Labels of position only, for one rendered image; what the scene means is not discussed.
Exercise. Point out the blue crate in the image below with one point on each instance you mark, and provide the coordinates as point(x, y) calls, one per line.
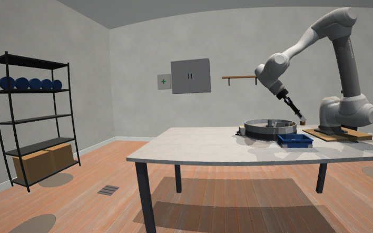
point(285, 140)

